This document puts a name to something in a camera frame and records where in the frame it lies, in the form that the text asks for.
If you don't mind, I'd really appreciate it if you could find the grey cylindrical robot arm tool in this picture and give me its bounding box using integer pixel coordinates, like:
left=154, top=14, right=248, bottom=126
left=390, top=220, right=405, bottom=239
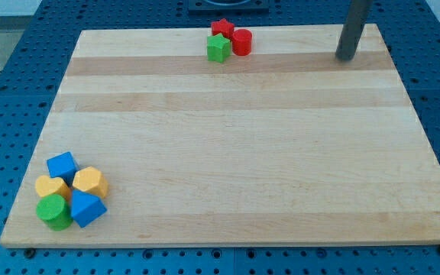
left=335, top=0, right=373, bottom=61

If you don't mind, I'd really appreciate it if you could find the red cylinder block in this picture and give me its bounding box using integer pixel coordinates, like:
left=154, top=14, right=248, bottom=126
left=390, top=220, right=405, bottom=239
left=231, top=29, right=253, bottom=56

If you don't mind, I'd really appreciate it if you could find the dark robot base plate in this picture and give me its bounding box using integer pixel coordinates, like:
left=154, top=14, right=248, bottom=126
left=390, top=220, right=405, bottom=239
left=187, top=0, right=270, bottom=14

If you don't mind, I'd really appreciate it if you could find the blue cube block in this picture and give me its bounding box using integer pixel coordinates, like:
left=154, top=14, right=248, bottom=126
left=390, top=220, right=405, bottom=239
left=47, top=151, right=79, bottom=186

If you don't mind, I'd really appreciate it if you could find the red star block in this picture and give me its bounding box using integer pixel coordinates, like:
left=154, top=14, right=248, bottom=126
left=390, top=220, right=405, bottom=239
left=211, top=18, right=235, bottom=40

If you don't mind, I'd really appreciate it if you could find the green cylinder block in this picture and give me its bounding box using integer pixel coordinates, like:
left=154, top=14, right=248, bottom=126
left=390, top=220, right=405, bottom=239
left=36, top=194, right=73, bottom=231

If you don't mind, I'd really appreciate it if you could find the blue triangular prism block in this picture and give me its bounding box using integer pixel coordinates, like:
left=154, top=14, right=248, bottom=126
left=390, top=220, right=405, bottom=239
left=71, top=189, right=107, bottom=228

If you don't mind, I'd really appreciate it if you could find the yellow heart block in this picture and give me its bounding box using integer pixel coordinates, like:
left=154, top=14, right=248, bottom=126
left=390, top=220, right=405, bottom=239
left=34, top=175, right=72, bottom=202

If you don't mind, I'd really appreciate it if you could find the light wooden board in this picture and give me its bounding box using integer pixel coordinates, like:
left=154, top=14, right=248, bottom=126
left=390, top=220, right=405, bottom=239
left=0, top=24, right=440, bottom=248

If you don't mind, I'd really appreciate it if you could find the green star block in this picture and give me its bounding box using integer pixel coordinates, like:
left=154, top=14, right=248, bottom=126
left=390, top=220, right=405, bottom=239
left=206, top=33, right=231, bottom=63

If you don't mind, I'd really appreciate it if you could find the yellow hexagon block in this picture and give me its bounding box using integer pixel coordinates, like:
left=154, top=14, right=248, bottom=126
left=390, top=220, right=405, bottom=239
left=73, top=167, right=108, bottom=199

